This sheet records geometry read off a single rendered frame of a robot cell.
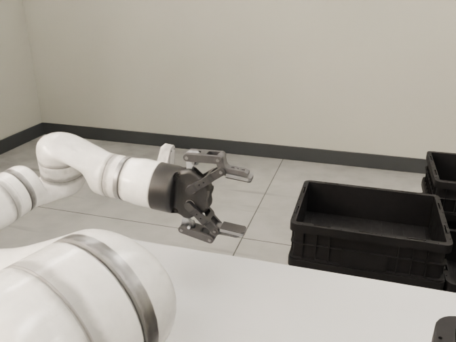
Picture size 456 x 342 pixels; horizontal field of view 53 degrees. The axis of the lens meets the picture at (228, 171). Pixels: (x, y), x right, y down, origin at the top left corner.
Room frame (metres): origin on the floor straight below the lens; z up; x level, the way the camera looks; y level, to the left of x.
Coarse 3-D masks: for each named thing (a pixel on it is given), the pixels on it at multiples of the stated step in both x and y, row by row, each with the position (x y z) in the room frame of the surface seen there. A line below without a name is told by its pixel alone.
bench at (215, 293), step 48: (192, 288) 0.64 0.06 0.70; (240, 288) 0.64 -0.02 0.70; (288, 288) 0.64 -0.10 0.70; (336, 288) 0.64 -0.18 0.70; (384, 288) 0.64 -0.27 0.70; (192, 336) 0.53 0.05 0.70; (240, 336) 0.53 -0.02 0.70; (288, 336) 0.53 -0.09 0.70; (336, 336) 0.53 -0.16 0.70; (384, 336) 0.53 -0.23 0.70; (432, 336) 0.53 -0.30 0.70
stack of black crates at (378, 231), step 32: (320, 192) 1.32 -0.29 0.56; (352, 192) 1.29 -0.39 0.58; (384, 192) 1.26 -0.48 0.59; (416, 192) 1.25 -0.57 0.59; (320, 224) 1.24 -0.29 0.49; (352, 224) 1.24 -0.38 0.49; (384, 224) 1.24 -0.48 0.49; (416, 224) 1.23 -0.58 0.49; (288, 256) 1.07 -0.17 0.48; (320, 256) 1.05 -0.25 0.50; (352, 256) 1.02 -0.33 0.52; (384, 256) 0.99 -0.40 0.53; (416, 256) 0.98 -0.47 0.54
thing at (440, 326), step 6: (444, 318) 0.30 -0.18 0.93; (450, 318) 0.30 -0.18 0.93; (438, 324) 0.29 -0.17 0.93; (444, 324) 0.29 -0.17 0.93; (450, 324) 0.29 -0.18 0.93; (438, 330) 0.28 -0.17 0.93; (444, 330) 0.28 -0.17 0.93; (450, 330) 0.28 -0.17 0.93; (438, 336) 0.28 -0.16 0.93; (444, 336) 0.28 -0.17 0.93; (450, 336) 0.28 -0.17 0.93
